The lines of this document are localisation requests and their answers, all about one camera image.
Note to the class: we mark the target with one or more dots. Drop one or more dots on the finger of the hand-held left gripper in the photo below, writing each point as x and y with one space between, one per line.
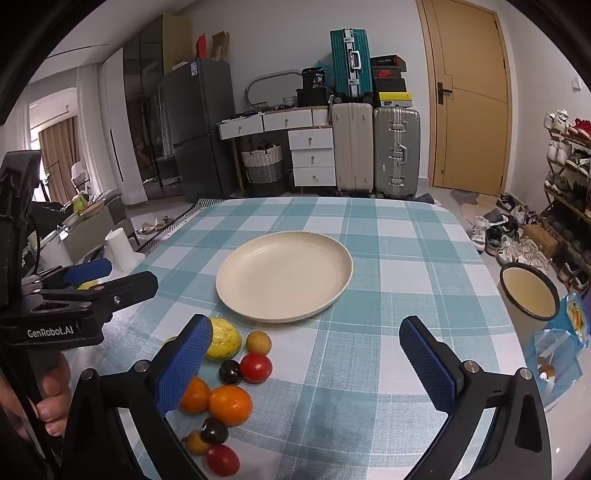
87 272
134 286

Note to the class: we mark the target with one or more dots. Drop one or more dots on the cluttered side table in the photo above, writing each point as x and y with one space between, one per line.
92 221

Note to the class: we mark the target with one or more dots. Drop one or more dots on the brown curtain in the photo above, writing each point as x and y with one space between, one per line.
57 157

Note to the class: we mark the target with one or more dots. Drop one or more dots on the silver suitcase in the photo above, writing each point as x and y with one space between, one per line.
397 152

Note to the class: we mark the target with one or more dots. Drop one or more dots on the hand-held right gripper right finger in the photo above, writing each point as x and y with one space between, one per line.
427 369

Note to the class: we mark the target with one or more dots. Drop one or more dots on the small brown cardboard box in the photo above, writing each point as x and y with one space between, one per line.
541 240

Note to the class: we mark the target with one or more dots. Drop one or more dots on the dark plum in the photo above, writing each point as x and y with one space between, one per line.
214 430
230 372

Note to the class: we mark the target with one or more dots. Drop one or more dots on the beige cardboard box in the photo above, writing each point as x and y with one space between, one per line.
178 44

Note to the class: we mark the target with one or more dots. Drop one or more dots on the brown paper bag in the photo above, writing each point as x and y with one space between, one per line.
220 46

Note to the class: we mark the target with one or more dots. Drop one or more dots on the large black shoe box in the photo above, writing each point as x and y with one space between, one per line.
390 86

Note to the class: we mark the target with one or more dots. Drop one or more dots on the wooden door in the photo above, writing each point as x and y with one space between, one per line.
466 92

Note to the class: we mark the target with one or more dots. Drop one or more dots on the beige suitcase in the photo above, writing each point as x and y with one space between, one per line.
353 147

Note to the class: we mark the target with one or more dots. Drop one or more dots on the blue snack bag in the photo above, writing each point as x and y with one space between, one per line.
558 350

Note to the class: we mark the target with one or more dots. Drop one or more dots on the black storage case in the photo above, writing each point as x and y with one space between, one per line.
313 97

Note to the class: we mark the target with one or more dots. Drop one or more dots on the dark grey refrigerator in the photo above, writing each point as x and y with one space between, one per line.
198 129

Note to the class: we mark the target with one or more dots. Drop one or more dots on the teal suitcase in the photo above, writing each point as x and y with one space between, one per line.
344 64

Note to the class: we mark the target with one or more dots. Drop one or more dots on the white paper roll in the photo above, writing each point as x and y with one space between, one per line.
119 251

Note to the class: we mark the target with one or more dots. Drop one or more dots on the cream enamel bowl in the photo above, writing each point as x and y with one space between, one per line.
528 290

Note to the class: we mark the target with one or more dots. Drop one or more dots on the red tomato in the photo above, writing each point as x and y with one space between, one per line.
222 460
255 368

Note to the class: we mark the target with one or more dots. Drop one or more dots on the grey floor mat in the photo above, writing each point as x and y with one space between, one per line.
465 197

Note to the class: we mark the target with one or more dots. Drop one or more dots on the grey slippers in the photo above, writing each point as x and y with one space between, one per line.
427 198

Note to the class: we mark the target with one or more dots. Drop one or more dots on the white wardrobe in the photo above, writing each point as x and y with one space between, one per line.
117 129

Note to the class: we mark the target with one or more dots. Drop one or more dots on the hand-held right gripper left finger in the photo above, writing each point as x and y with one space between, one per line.
184 364

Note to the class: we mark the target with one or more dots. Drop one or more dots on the wooden shoe rack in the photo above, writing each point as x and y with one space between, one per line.
570 203

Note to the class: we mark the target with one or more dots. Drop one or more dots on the white drawer unit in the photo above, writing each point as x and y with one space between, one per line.
313 157

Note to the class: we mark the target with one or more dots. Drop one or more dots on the large oblong yellow-green fruit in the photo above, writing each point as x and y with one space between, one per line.
226 339

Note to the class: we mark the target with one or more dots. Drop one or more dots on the white desk with drawers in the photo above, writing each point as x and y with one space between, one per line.
277 121

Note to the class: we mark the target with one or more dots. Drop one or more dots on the oval mirror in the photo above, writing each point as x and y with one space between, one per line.
272 90

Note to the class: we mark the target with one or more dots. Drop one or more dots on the orange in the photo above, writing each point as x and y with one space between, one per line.
230 405
198 394

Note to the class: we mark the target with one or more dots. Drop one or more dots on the cream round plate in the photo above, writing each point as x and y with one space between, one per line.
284 277

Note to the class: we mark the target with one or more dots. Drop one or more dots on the person's left hand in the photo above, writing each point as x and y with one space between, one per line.
57 397

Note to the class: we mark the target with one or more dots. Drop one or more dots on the yellow and black box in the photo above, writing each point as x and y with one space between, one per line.
395 99

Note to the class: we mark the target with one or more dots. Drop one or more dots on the dark glass cabinet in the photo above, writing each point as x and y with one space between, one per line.
143 106

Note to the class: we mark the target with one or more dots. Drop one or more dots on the small yellow-brown round fruit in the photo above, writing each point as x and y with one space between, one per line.
195 443
258 342

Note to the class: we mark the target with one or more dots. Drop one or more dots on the woven laundry basket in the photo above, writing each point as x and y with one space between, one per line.
263 168

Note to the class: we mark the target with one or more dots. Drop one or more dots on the red and black shoe box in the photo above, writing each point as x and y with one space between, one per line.
388 73

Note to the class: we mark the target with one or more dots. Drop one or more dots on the striped floor mat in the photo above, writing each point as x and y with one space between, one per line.
207 202

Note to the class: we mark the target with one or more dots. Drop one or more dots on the black printed box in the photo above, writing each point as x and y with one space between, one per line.
315 78

